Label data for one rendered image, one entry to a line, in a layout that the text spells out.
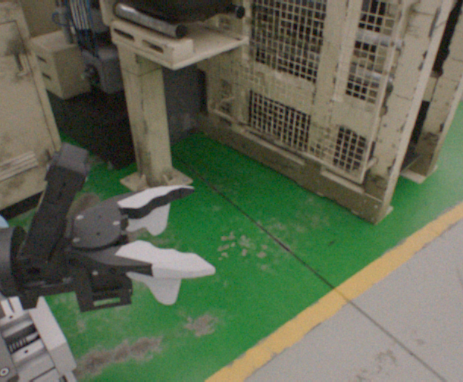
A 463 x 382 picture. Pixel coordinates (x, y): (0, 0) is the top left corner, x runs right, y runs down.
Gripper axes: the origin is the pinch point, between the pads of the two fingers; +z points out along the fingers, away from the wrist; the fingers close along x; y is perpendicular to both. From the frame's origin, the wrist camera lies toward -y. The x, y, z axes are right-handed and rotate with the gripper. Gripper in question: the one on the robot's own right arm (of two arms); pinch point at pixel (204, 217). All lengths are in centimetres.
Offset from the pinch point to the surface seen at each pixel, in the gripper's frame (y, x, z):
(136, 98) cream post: 35, -151, -9
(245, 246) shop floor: 92, -109, 29
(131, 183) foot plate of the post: 84, -164, -18
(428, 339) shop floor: 100, -53, 82
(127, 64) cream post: 21, -151, -11
